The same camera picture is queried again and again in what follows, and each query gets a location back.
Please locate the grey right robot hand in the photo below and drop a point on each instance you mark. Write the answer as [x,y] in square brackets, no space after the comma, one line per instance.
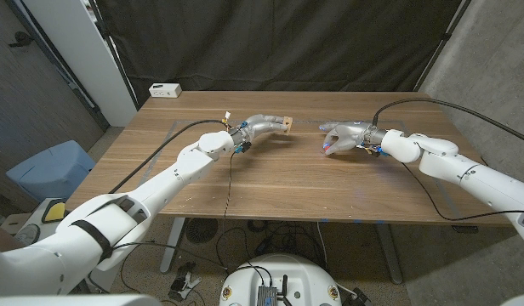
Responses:
[353,135]

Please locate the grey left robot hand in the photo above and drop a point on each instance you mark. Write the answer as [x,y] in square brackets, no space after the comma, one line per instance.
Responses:
[260,124]

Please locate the wooden block with holes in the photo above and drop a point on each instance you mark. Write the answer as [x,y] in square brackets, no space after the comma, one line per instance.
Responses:
[288,124]

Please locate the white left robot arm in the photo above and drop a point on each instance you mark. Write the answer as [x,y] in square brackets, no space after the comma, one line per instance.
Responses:
[177,174]

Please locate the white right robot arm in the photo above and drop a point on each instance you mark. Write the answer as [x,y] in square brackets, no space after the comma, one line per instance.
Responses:
[470,174]

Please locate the grey tape outline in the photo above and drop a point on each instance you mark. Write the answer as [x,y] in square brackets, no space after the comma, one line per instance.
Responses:
[309,122]

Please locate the black backdrop curtain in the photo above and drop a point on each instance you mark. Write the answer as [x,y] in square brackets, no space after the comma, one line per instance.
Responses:
[266,42]

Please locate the white power strip box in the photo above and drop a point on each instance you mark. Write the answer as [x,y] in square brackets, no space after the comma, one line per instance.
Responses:
[165,90]

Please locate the white table leg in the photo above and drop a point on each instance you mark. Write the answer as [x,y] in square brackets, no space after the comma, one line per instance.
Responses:
[389,251]
[172,244]

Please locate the black round fan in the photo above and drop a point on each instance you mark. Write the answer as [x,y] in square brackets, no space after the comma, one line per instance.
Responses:
[201,230]

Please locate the black backdrop stand pole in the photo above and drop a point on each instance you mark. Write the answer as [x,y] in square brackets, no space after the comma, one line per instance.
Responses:
[442,42]
[113,51]

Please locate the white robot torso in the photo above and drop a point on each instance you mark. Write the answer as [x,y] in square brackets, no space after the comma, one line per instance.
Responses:
[287,272]

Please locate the black antenna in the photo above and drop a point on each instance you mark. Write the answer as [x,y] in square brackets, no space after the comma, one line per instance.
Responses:
[284,289]

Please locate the grey electronics box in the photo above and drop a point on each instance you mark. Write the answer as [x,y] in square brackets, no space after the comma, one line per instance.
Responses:
[266,295]

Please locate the white panel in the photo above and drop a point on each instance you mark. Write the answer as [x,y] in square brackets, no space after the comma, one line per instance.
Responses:
[83,51]

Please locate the light blue bin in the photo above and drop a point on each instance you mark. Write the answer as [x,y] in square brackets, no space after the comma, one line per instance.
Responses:
[49,170]

